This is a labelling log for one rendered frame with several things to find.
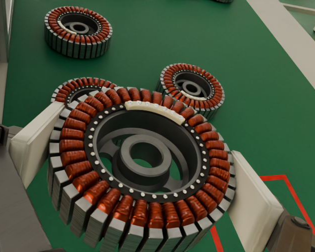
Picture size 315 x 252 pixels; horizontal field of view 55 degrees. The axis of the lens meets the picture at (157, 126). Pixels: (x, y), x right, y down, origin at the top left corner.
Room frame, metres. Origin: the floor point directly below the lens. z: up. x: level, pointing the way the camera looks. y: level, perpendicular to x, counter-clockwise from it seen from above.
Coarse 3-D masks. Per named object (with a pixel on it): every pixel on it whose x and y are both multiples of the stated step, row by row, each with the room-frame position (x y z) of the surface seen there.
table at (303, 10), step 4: (284, 4) 2.77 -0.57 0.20; (288, 4) 2.81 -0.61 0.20; (288, 8) 2.78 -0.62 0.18; (292, 8) 2.81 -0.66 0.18; (296, 8) 2.83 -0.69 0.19; (300, 8) 2.85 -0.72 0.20; (304, 8) 2.88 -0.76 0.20; (308, 8) 2.92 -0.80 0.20; (300, 12) 2.86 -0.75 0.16; (304, 12) 2.88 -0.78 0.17; (308, 12) 2.90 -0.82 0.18; (312, 12) 2.93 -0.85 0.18
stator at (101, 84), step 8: (72, 80) 0.30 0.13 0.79; (80, 80) 0.30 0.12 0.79; (88, 80) 0.31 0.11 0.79; (96, 80) 0.32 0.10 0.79; (104, 80) 0.33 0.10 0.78; (56, 88) 0.28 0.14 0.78; (64, 88) 0.28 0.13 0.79; (72, 88) 0.29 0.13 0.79; (80, 88) 0.29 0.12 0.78; (88, 88) 0.30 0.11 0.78; (96, 88) 0.31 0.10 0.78; (112, 88) 0.32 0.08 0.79; (56, 96) 0.26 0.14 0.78; (64, 96) 0.27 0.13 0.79; (72, 96) 0.28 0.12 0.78; (64, 104) 0.25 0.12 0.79
